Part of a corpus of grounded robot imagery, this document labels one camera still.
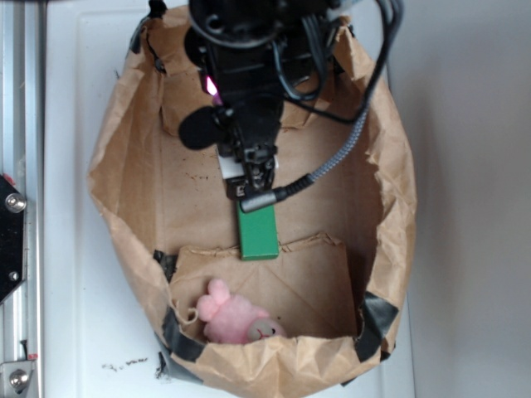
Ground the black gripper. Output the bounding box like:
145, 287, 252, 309
198, 39, 284, 199

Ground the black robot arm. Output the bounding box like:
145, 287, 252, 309
179, 1, 351, 201

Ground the black foam microphone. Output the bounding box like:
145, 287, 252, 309
178, 106, 224, 150

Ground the green rectangular block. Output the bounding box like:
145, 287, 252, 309
236, 203, 280, 261

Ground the pink plush toy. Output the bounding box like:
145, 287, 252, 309
196, 279, 286, 344

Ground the brown paper bag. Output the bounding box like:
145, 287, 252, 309
88, 6, 417, 397

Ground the black mounting plate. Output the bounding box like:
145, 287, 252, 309
0, 176, 27, 303

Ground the grey braided cable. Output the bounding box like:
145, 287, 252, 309
240, 0, 406, 214

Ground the aluminium frame rail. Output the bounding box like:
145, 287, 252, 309
1, 1, 46, 397

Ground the silver corner bracket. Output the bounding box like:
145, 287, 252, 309
1, 361, 38, 398

